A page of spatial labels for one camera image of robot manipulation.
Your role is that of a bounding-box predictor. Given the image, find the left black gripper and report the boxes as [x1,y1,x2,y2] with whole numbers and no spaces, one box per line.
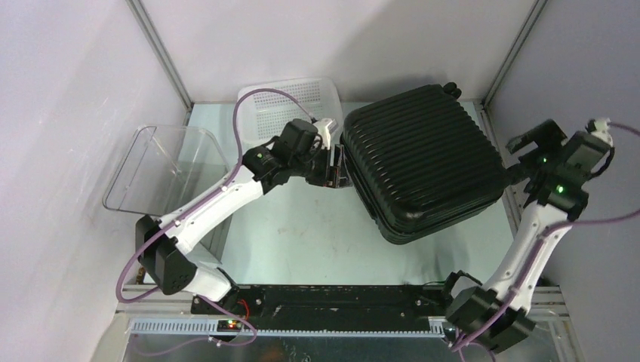
[290,143,352,189]

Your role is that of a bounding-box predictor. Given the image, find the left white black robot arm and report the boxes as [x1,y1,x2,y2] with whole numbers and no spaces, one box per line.
[135,118,349,314]

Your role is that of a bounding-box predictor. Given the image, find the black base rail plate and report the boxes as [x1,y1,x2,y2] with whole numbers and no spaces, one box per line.
[220,284,453,333]

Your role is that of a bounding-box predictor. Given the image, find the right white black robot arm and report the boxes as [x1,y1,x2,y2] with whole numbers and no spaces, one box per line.
[438,118,614,354]

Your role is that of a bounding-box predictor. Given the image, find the white perforated plastic basket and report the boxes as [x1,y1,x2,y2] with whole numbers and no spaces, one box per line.
[237,77,343,149]

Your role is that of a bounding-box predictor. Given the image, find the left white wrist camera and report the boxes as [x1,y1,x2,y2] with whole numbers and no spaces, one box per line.
[312,118,340,149]

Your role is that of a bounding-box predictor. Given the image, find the clear acrylic bin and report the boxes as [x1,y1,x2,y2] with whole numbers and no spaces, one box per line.
[102,124,236,264]

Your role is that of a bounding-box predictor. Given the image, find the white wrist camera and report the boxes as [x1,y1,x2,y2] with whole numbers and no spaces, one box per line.
[312,118,340,149]
[586,118,614,147]

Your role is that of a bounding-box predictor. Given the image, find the black ribbed hard-shell suitcase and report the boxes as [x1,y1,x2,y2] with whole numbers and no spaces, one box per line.
[340,82,508,245]

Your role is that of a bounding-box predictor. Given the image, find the aluminium frame rail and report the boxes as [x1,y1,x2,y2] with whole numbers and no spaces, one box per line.
[117,284,571,341]

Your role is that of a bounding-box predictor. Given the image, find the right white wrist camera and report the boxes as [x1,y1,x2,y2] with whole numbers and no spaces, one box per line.
[586,118,614,147]

